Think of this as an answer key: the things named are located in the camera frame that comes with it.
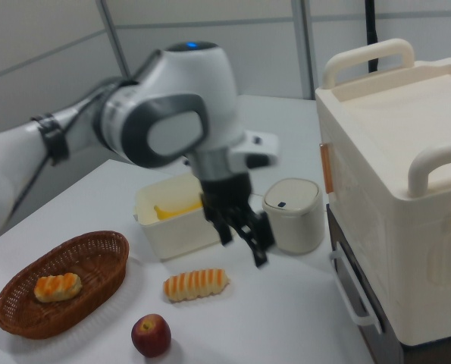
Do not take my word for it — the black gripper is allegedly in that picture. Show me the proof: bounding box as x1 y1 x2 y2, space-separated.
200 172 277 269

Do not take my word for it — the small cream trash can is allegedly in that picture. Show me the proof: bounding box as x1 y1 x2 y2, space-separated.
262 177 325 255

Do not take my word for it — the cream plastic storage box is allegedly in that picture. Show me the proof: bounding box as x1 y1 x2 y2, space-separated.
133 174 234 262

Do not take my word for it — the long orange striped bread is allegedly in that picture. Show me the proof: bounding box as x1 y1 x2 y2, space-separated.
162 268 230 303

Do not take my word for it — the yellow banana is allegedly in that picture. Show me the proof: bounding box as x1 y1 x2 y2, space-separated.
153 200 205 221

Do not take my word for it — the red apple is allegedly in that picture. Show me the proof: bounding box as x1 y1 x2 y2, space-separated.
130 312 172 358

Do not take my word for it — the brown wicker basket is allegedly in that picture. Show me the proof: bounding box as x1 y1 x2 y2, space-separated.
0 230 130 340

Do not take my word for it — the short orange striped bread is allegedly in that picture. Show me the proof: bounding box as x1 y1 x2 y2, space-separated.
33 271 83 303

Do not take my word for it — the black pole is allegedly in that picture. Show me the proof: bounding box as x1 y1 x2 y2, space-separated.
363 0 381 73

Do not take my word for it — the orange cabinet door handle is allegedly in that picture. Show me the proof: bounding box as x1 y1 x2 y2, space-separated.
319 143 334 194

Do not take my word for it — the white drawer handle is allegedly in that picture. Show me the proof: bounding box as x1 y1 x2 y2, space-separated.
329 240 384 335

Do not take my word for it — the cream cabinet with handles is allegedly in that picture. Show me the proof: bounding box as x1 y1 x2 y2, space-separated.
315 37 451 348

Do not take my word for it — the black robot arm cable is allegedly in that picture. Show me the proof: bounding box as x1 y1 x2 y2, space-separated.
5 75 143 224

